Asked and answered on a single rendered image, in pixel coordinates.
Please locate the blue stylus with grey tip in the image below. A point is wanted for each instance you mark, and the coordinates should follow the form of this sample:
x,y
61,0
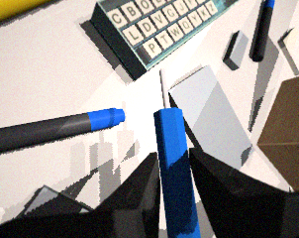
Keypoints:
x,y
175,173

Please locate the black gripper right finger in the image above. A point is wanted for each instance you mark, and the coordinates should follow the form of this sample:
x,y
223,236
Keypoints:
x,y
240,206

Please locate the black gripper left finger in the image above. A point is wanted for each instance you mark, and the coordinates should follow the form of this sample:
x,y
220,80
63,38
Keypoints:
x,y
131,211

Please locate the black stylus with blue tip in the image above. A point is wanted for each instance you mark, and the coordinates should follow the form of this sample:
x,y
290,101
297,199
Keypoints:
x,y
28,134
262,31

